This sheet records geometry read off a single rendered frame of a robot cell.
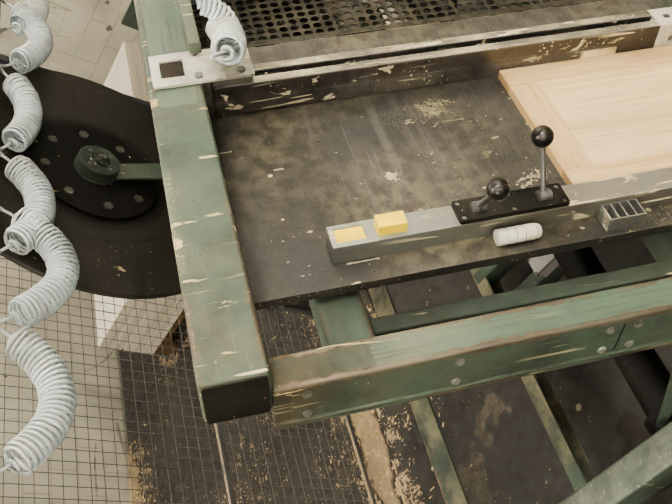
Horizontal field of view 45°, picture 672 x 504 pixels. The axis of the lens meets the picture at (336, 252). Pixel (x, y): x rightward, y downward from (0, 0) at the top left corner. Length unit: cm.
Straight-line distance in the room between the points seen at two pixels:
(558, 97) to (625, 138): 16
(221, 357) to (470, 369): 38
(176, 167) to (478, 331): 57
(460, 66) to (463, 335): 69
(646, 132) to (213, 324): 94
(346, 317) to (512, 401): 205
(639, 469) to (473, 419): 156
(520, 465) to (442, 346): 210
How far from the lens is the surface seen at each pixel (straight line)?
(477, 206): 139
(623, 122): 170
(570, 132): 164
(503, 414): 335
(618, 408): 301
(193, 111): 150
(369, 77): 166
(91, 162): 209
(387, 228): 134
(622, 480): 201
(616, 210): 151
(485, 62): 174
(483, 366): 126
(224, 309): 118
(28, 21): 243
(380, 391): 123
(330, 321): 132
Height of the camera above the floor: 242
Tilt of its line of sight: 33 degrees down
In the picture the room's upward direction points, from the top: 76 degrees counter-clockwise
